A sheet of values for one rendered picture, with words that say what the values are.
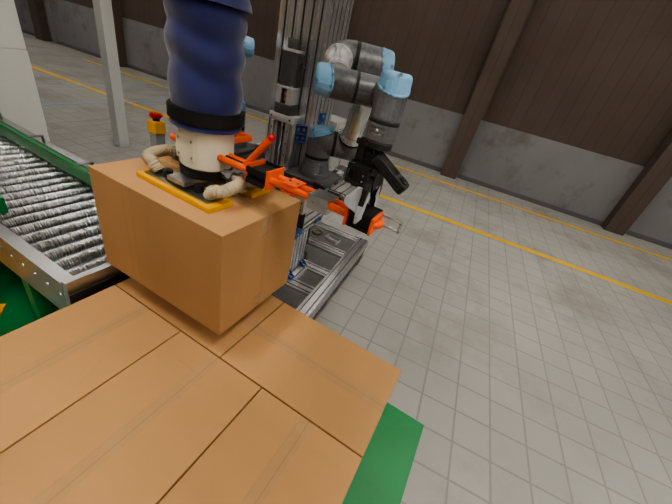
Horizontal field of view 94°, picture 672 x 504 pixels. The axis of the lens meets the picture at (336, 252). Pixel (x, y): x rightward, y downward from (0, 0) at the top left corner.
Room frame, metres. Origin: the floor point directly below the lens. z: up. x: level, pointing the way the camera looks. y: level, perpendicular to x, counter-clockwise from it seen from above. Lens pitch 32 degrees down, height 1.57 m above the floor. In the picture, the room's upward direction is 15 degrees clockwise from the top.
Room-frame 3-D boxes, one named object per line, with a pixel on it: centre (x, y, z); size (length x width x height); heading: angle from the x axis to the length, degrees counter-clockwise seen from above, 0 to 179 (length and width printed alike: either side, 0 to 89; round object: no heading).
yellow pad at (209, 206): (0.93, 0.54, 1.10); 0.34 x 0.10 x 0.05; 69
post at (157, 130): (1.83, 1.22, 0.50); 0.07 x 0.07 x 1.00; 69
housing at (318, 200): (0.85, 0.08, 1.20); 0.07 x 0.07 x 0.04; 69
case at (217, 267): (1.02, 0.53, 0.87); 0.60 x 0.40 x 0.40; 70
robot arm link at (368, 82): (0.92, 0.00, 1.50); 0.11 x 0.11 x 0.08; 8
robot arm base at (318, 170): (1.52, 0.21, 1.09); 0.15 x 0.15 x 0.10
